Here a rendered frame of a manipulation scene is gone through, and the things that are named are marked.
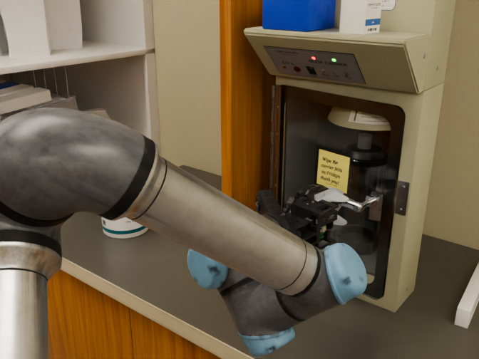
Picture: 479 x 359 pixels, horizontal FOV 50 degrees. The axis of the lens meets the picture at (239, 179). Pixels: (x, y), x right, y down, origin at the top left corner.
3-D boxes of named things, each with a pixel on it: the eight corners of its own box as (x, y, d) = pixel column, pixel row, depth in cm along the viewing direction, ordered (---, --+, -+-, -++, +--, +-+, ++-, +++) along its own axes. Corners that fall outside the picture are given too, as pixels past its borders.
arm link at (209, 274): (200, 302, 78) (176, 251, 80) (252, 276, 85) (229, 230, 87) (225, 288, 72) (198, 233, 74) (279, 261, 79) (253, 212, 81)
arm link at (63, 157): (49, 38, 48) (365, 241, 74) (-1, 105, 54) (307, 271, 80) (14, 122, 41) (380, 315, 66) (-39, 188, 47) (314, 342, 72)
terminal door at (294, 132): (273, 248, 125) (277, 82, 110) (383, 301, 104) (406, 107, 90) (271, 249, 124) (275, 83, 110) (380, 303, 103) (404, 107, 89)
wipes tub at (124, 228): (129, 214, 154) (125, 167, 149) (159, 226, 147) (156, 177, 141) (93, 230, 145) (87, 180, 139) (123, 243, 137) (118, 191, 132)
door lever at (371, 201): (336, 194, 105) (337, 183, 104) (377, 209, 99) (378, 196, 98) (320, 201, 102) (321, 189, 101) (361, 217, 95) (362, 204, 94)
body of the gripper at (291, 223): (338, 242, 91) (292, 266, 84) (301, 226, 97) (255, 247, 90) (341, 202, 89) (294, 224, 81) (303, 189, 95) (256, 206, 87)
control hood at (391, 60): (274, 73, 110) (276, 24, 107) (425, 92, 92) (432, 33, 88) (241, 80, 102) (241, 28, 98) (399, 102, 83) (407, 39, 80)
